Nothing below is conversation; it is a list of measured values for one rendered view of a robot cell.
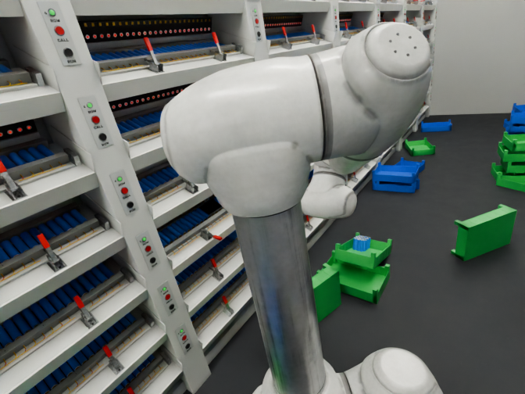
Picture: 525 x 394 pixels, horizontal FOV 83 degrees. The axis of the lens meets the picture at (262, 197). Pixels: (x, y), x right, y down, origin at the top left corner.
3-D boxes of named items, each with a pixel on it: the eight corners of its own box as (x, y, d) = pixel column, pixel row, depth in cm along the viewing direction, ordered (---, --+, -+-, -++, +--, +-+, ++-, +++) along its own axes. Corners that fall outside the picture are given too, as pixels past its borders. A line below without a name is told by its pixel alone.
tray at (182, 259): (275, 198, 140) (278, 183, 134) (173, 278, 99) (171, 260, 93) (242, 180, 148) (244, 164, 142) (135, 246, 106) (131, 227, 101)
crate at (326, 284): (341, 304, 138) (328, 295, 144) (338, 270, 129) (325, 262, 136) (293, 343, 124) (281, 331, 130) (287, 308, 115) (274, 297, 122)
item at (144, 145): (261, 118, 124) (266, 84, 115) (132, 173, 83) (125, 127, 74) (225, 102, 132) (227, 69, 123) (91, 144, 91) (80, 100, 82)
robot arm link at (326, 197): (312, 220, 98) (319, 184, 101) (358, 225, 88) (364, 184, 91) (295, 212, 90) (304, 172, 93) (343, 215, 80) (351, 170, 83)
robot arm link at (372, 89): (384, 87, 47) (300, 102, 48) (440, -23, 30) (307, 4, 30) (408, 162, 44) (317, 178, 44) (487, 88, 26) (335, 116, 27)
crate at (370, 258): (355, 245, 176) (356, 231, 175) (391, 253, 164) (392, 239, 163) (333, 258, 153) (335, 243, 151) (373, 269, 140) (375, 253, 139)
